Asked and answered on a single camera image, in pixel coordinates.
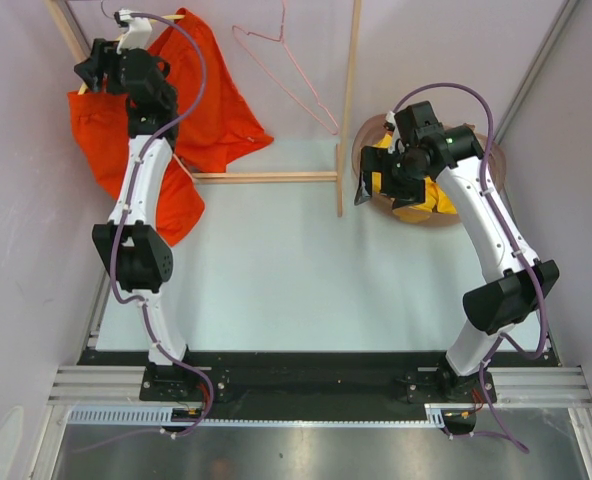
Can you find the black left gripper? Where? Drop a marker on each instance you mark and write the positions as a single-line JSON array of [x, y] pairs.
[[103, 60]]

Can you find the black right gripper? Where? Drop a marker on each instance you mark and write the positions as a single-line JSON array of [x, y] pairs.
[[378, 159]]

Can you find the yellow shorts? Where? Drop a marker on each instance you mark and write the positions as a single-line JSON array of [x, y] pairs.
[[436, 211]]

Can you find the orange shorts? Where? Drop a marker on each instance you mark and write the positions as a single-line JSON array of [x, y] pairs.
[[221, 129]]

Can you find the pink wire hanger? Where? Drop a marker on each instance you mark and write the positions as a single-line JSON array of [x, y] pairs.
[[320, 113]]

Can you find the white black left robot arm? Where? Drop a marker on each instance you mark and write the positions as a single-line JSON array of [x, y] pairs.
[[137, 259]]

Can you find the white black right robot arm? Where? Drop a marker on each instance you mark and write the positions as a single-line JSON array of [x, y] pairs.
[[516, 279]]

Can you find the wooden clothes rack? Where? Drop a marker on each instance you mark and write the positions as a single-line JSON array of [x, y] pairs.
[[341, 87]]

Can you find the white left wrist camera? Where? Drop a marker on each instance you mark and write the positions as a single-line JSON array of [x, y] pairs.
[[136, 30]]

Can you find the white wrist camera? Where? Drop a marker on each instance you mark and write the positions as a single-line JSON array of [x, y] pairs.
[[390, 123], [136, 30]]

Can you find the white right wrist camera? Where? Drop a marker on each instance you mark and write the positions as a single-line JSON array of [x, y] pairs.
[[390, 123]]

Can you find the white slotted cable duct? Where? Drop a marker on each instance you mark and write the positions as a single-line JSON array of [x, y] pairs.
[[427, 417]]

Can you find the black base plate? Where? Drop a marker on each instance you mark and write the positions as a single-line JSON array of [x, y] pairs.
[[262, 406]]

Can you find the aluminium frame rail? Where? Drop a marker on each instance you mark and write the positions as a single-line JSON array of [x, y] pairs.
[[522, 387]]

